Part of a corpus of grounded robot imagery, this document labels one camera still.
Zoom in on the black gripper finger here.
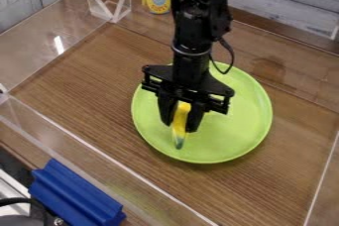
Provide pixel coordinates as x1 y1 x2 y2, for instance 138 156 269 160
158 91 178 126
186 101 209 133

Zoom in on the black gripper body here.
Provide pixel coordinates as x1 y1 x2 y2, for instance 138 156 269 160
142 65 235 114

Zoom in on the yellow banana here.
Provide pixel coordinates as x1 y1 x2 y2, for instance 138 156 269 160
173 102 191 150

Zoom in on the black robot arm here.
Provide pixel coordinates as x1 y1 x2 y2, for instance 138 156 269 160
142 0 235 132

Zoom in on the green plate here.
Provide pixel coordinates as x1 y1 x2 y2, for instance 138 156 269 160
131 66 273 164

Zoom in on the blue plastic clamp block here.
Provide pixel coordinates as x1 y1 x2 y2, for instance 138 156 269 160
30 159 126 226

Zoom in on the clear acrylic enclosure wall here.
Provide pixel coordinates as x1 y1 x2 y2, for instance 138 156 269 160
0 9 339 226

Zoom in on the black cable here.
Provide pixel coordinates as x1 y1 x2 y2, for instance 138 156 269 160
0 196 34 207

